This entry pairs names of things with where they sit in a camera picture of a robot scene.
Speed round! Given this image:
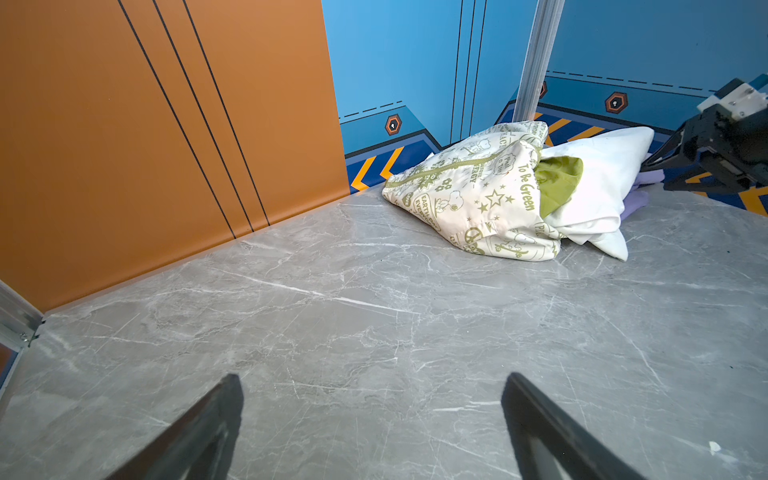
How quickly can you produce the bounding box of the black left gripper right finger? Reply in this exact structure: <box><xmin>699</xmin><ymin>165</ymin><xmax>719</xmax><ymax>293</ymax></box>
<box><xmin>501</xmin><ymin>372</ymin><xmax>642</xmax><ymax>479</ymax></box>

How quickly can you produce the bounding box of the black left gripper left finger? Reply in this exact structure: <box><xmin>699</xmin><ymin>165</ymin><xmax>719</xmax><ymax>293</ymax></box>
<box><xmin>109</xmin><ymin>374</ymin><xmax>244</xmax><ymax>479</ymax></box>

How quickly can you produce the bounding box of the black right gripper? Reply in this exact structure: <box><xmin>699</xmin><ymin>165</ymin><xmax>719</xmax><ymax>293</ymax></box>
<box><xmin>640</xmin><ymin>111</ymin><xmax>767</xmax><ymax>195</ymax></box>

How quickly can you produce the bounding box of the purple cloth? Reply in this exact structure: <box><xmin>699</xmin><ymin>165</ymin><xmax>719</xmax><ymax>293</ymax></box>
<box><xmin>620</xmin><ymin>170</ymin><xmax>665</xmax><ymax>221</ymax></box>

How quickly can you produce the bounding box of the white plain cloth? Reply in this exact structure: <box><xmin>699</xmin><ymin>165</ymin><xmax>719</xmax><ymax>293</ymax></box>
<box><xmin>541</xmin><ymin>127</ymin><xmax>654</xmax><ymax>261</ymax></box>

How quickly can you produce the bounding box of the green printed white cloth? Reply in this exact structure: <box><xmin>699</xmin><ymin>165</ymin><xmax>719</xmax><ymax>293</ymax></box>
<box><xmin>382</xmin><ymin>121</ymin><xmax>583</xmax><ymax>261</ymax></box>

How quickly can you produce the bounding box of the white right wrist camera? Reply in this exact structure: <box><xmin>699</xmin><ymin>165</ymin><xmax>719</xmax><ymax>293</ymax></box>
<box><xmin>697</xmin><ymin>74</ymin><xmax>767</xmax><ymax>121</ymax></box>

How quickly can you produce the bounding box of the aluminium right corner post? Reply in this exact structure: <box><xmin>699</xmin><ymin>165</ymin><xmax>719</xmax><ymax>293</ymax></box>
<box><xmin>512</xmin><ymin>0</ymin><xmax>565</xmax><ymax>122</ymax></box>

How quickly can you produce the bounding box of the aluminium corner post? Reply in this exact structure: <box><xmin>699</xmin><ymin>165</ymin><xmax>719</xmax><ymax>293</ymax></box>
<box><xmin>0</xmin><ymin>281</ymin><xmax>44</xmax><ymax>353</ymax></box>
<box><xmin>512</xmin><ymin>0</ymin><xmax>565</xmax><ymax>122</ymax></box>

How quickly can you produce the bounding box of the aluminium left corner post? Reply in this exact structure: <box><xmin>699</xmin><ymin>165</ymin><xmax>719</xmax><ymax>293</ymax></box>
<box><xmin>0</xmin><ymin>281</ymin><xmax>44</xmax><ymax>353</ymax></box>

